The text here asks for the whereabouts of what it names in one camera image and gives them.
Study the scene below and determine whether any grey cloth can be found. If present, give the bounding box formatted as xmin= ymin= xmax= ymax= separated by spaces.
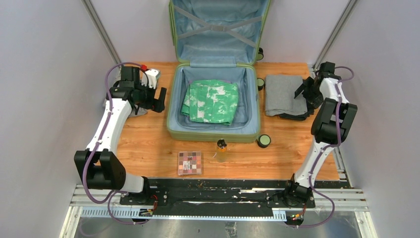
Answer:
xmin=264 ymin=74 xmax=308 ymax=117

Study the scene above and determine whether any green white patterned cloth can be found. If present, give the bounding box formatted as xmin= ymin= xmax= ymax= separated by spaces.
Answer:
xmin=181 ymin=79 xmax=239 ymax=125

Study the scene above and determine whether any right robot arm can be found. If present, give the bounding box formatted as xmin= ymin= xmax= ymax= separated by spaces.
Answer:
xmin=279 ymin=61 xmax=358 ymax=207

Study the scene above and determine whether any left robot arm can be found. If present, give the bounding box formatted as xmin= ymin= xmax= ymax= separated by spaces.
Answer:
xmin=74 ymin=62 xmax=166 ymax=205

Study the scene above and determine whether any black folded cloth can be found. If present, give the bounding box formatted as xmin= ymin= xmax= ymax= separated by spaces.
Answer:
xmin=278 ymin=102 xmax=315 ymax=121

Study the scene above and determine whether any crumpled grey-green cloth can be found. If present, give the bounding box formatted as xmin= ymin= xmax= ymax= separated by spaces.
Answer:
xmin=110 ymin=79 xmax=154 ymax=117

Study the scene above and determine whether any green suitcase wheel middle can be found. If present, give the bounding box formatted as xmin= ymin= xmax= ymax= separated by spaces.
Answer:
xmin=257 ymin=78 xmax=265 ymax=91

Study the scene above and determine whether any green suitcase wheel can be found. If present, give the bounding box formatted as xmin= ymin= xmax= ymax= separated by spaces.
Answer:
xmin=257 ymin=134 xmax=271 ymax=148
xmin=257 ymin=78 xmax=265 ymax=91
xmin=256 ymin=48 xmax=264 ymax=61

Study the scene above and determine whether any green suitcase wheel rear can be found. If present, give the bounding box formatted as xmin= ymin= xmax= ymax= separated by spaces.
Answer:
xmin=256 ymin=48 xmax=264 ymax=61

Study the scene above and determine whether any eyeshadow palette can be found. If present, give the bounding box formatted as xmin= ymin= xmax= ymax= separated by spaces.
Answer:
xmin=177 ymin=151 xmax=203 ymax=176

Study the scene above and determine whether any green suitcase wheel front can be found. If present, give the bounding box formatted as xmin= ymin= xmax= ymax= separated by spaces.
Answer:
xmin=257 ymin=134 xmax=271 ymax=148

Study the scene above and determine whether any amber bottle black cap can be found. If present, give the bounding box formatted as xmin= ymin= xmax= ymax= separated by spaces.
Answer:
xmin=216 ymin=139 xmax=227 ymax=163

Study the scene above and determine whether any green suitcase blue lining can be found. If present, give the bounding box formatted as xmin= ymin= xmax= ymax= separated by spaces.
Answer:
xmin=166 ymin=0 xmax=271 ymax=143

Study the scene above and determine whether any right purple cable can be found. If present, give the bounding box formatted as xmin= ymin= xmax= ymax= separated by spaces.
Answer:
xmin=288 ymin=66 xmax=355 ymax=229

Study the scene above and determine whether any purple cable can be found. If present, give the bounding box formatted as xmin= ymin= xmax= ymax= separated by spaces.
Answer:
xmin=288 ymin=66 xmax=355 ymax=229
xmin=81 ymin=62 xmax=148 ymax=225

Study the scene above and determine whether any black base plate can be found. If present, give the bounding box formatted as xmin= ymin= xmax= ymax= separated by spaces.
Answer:
xmin=119 ymin=178 xmax=315 ymax=218

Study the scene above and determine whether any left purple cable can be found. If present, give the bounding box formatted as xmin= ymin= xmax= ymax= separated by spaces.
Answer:
xmin=81 ymin=62 xmax=148 ymax=225

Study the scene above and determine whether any aluminium frame rail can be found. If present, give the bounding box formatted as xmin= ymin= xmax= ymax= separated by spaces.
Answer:
xmin=60 ymin=178 xmax=377 ymax=238

